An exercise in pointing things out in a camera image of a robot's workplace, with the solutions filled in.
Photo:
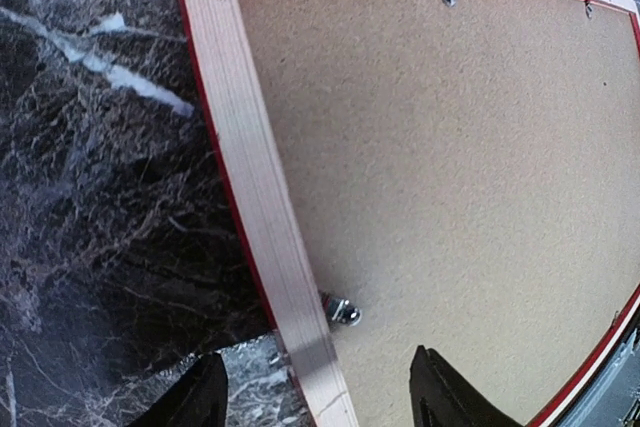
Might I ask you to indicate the brown cardboard backing board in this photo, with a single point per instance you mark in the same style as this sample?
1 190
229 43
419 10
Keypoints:
468 176

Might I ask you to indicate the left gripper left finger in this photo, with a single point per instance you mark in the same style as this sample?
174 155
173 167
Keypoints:
198 399

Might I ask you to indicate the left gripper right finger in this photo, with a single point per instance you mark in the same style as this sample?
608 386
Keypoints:
442 397

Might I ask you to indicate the red wooden picture frame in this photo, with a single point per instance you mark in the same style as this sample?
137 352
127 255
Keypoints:
254 179

